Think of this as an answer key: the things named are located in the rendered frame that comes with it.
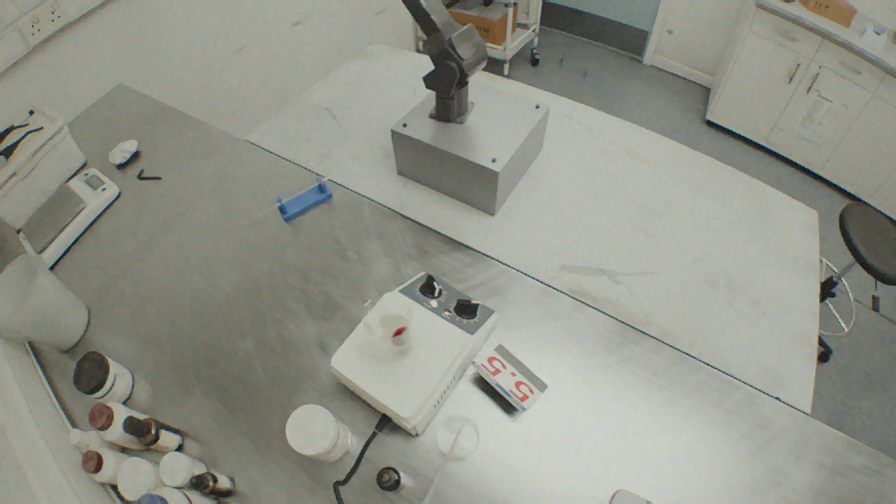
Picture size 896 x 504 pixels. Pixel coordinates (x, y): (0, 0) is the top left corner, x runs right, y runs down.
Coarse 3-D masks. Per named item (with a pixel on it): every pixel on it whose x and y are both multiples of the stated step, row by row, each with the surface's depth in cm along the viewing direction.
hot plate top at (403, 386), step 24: (360, 336) 48; (432, 336) 47; (456, 336) 47; (336, 360) 46; (360, 360) 46; (384, 360) 46; (408, 360) 46; (432, 360) 46; (360, 384) 44; (384, 384) 44; (408, 384) 44; (432, 384) 44; (408, 408) 43
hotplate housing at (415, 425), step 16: (400, 288) 54; (416, 304) 52; (496, 320) 55; (464, 336) 50; (480, 336) 51; (464, 352) 49; (464, 368) 52; (352, 384) 47; (448, 384) 48; (368, 400) 47; (432, 400) 45; (384, 416) 47; (416, 416) 44; (432, 416) 49; (416, 432) 47
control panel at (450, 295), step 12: (420, 276) 58; (408, 288) 55; (444, 288) 57; (420, 300) 53; (432, 300) 54; (444, 300) 55; (456, 300) 55; (432, 312) 52; (444, 312) 52; (480, 312) 54; (492, 312) 55; (456, 324) 51; (468, 324) 52; (480, 324) 52
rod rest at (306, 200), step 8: (320, 184) 70; (304, 192) 72; (312, 192) 72; (320, 192) 72; (328, 192) 72; (296, 200) 71; (304, 200) 71; (312, 200) 71; (320, 200) 72; (280, 208) 70; (288, 208) 70; (296, 208) 70; (304, 208) 70; (288, 216) 69
